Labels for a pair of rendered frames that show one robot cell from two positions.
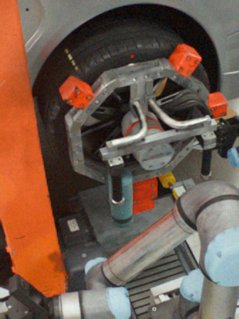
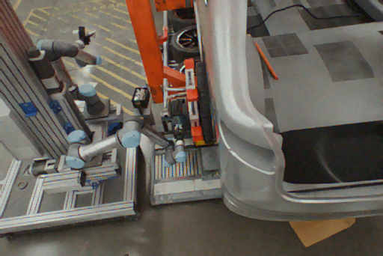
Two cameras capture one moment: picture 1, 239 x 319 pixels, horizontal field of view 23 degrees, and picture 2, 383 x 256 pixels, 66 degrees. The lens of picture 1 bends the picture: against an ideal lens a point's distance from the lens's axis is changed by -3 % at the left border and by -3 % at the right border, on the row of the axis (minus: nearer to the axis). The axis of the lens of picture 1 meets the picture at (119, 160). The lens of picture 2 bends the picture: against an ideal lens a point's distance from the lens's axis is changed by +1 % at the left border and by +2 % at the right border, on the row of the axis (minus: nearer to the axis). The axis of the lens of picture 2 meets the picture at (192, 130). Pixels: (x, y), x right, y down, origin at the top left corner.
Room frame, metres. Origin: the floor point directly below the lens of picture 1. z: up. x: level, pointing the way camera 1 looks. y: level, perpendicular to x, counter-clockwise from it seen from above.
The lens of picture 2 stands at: (2.22, -1.71, 2.46)
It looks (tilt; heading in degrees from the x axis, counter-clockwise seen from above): 48 degrees down; 110
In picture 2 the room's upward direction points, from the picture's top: 8 degrees counter-clockwise
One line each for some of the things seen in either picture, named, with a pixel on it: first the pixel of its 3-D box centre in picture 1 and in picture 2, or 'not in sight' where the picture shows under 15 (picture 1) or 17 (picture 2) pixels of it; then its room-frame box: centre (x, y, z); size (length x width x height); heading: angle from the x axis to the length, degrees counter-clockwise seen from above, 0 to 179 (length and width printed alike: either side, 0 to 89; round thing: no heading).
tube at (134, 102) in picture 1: (124, 115); (174, 81); (1.53, -0.02, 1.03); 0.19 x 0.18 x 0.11; 17
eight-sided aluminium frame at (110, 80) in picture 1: (139, 125); (193, 104); (1.67, -0.08, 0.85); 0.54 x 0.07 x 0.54; 107
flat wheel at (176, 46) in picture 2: not in sight; (197, 46); (1.32, 1.46, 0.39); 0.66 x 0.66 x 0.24
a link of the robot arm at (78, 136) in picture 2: not in sight; (78, 141); (1.01, -0.68, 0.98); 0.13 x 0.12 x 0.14; 110
